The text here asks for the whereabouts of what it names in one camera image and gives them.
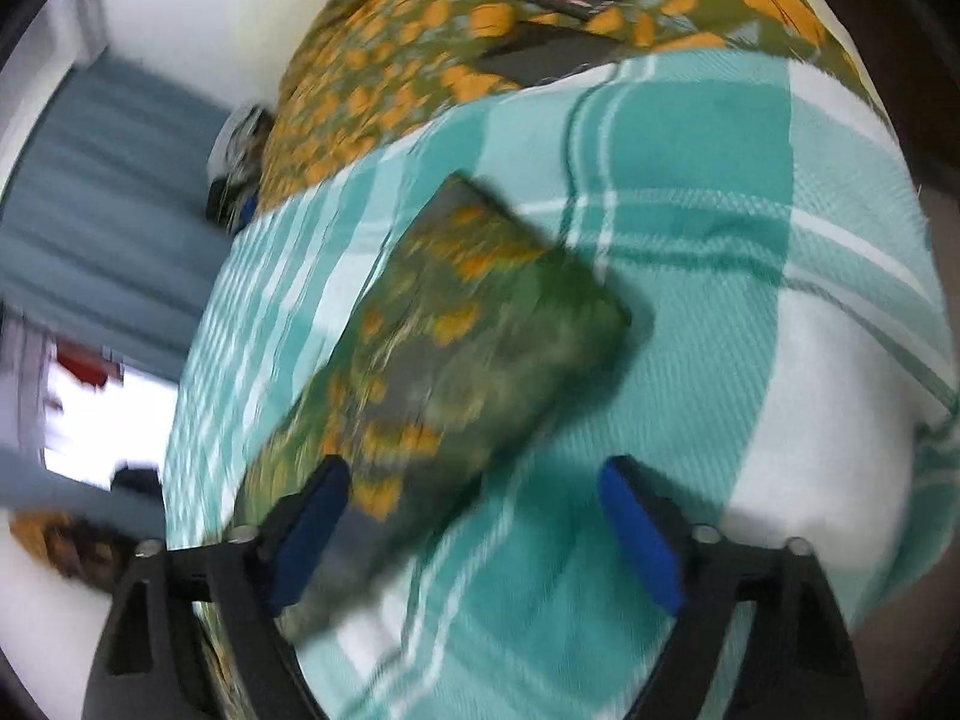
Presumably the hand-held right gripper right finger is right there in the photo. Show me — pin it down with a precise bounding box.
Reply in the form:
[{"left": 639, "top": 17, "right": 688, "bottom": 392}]
[{"left": 596, "top": 454, "right": 871, "bottom": 720}]

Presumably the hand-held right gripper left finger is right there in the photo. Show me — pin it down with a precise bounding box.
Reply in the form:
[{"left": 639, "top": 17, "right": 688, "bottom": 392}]
[{"left": 82, "top": 454, "right": 353, "bottom": 720}]

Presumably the green floral cloth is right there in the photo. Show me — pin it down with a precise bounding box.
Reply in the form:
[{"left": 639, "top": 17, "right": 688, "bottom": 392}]
[{"left": 232, "top": 172, "right": 635, "bottom": 646}]

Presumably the small black object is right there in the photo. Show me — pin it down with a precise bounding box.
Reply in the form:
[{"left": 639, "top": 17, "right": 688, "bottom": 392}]
[{"left": 111, "top": 467, "right": 164, "bottom": 500}]

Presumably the brown and orange object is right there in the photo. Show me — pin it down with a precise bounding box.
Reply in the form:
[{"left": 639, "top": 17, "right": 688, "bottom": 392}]
[{"left": 11, "top": 508, "right": 132, "bottom": 597}]

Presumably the teal checked blanket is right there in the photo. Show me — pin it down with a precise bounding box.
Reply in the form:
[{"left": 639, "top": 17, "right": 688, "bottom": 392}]
[{"left": 161, "top": 52, "right": 960, "bottom": 720}]

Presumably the blue-grey curtain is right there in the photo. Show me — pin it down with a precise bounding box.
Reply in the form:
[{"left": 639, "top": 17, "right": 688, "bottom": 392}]
[{"left": 0, "top": 52, "right": 241, "bottom": 361}]

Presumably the white and dark bundle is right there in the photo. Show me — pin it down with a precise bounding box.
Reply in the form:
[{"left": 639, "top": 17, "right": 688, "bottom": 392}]
[{"left": 204, "top": 101, "right": 275, "bottom": 235}]

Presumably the orange floral bedsheet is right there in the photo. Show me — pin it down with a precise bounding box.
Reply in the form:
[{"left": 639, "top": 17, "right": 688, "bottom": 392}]
[{"left": 199, "top": 0, "right": 893, "bottom": 720}]

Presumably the dark grey flat object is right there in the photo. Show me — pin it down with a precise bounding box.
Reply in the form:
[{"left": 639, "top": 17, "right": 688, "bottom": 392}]
[{"left": 476, "top": 21, "right": 627, "bottom": 87}]

